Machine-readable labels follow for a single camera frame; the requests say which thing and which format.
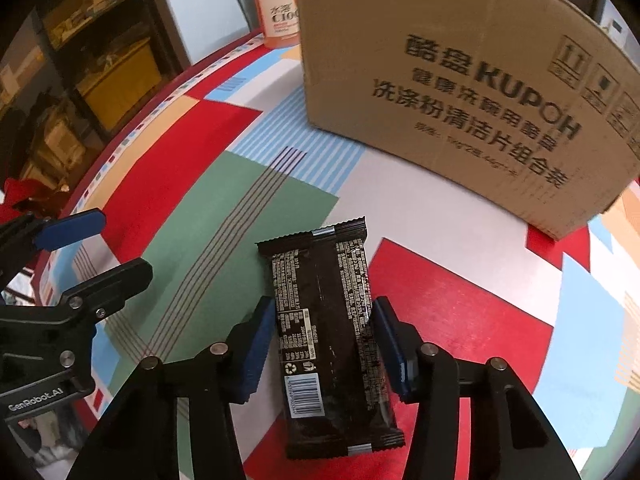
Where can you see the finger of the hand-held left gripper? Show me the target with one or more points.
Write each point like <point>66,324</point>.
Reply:
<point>115,280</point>
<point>70,227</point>

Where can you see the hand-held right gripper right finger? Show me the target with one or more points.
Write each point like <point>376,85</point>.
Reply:
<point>392,350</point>

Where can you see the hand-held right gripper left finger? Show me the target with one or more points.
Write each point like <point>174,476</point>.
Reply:
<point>257,350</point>

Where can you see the dark brown snack packet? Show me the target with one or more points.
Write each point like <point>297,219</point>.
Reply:
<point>330,335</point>

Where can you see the brown cardboard box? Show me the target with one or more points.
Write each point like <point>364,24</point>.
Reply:
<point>450,60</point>

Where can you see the red cloth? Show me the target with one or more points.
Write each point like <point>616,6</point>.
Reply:
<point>30,197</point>

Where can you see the colourful patchwork tablecloth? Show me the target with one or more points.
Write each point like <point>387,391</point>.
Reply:
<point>200,200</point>

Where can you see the dark wooden shelf unit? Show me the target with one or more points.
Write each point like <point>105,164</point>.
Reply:
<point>90,60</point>

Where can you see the white sideboard cabinet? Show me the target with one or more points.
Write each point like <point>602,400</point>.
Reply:
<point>205,15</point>

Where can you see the dark grey chair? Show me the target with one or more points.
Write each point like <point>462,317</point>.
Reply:
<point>245,7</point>

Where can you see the orange drink bottle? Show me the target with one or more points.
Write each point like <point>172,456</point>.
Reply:
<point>277,15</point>

